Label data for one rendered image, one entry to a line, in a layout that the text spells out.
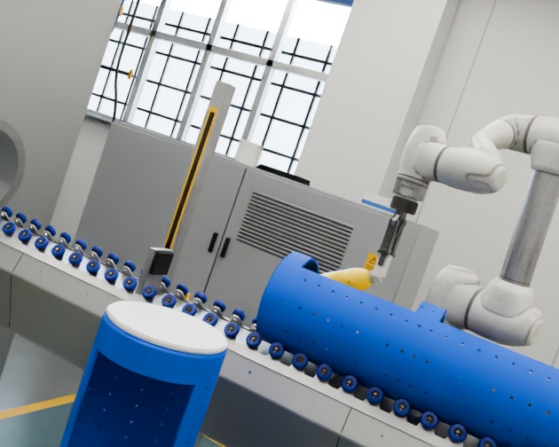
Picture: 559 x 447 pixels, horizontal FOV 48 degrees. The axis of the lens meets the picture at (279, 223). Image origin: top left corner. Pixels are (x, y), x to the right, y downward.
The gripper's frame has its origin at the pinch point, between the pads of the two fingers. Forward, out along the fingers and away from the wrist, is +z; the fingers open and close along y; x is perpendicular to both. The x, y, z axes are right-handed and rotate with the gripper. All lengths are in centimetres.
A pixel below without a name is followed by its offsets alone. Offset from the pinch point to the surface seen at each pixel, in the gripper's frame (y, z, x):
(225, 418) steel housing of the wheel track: 9, 57, -26
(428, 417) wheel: 9.5, 31.6, 26.1
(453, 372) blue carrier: 13.2, 17.4, 28.3
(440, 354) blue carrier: 12.5, 14.7, 23.8
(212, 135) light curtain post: -31, -21, -82
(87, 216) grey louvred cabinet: -163, 50, -224
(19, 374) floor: -90, 128, -178
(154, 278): -1, 30, -69
